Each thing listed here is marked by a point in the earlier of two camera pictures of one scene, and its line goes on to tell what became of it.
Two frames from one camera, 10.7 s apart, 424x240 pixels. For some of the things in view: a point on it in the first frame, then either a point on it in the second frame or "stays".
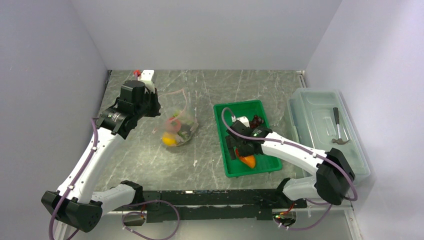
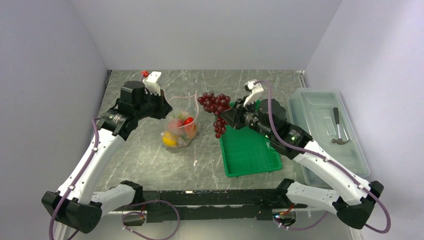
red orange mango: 249,160 → 190,127
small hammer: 339,140 stays
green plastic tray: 265,163 stays
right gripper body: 242,150 → 250,117
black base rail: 182,205 stays
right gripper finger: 231,141 → 233,115
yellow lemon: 169,139 stays
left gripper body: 141,108 stays
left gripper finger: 153,106 → 165,106
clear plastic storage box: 322,120 stays
